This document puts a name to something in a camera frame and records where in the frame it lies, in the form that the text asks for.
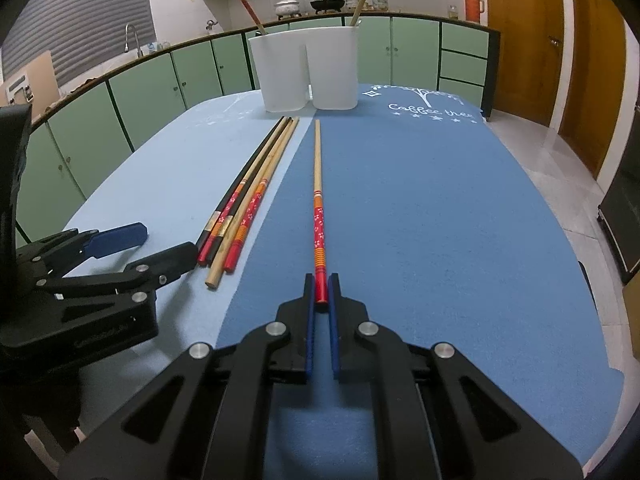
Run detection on red patterned wooden chopstick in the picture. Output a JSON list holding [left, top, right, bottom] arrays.
[[314, 119, 329, 306]]

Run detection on green lower kitchen cabinets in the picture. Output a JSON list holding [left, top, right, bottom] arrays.
[[15, 13, 500, 245]]

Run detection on plain wooden chopstick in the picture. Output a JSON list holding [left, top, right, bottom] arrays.
[[205, 117, 299, 289]]

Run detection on black red-banded chopstick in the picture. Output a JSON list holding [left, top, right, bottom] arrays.
[[196, 115, 292, 267]]

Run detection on black gold-banded chopstick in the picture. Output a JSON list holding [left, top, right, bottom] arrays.
[[193, 115, 289, 269]]

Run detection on red orange patterned chopstick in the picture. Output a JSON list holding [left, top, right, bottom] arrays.
[[224, 178, 269, 273]]

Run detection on light blue table mat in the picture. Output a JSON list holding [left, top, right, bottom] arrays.
[[68, 91, 304, 437]]

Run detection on dark blue table mat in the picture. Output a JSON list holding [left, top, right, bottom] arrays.
[[217, 87, 623, 463]]

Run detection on cardboard panel with device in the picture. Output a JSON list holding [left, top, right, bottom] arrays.
[[1, 51, 61, 122]]

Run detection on chrome sink faucet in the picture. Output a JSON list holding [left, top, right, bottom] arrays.
[[124, 23, 143, 58]]

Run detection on white double utensil holder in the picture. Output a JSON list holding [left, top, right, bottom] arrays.
[[250, 26, 358, 113]]

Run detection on grey window blind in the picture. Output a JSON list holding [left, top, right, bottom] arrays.
[[1, 0, 156, 84]]

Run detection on white cooking pot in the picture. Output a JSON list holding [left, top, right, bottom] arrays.
[[274, 0, 302, 21]]

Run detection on black wok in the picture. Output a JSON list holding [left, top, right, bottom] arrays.
[[310, 0, 345, 14]]

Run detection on red chopstick in holder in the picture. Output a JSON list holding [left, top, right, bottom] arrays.
[[240, 0, 268, 36]]

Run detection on black oven cabinet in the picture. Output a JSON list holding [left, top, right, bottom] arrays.
[[599, 106, 640, 284]]

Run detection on orange thermos flask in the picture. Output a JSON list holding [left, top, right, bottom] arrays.
[[464, 0, 485, 24]]

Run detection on left wooden door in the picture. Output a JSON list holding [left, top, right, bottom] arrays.
[[488, 0, 564, 126]]

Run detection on wooden door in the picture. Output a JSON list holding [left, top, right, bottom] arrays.
[[560, 0, 626, 177], [488, 0, 564, 126]]

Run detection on right wooden door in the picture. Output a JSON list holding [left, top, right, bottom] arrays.
[[560, 0, 626, 177]]

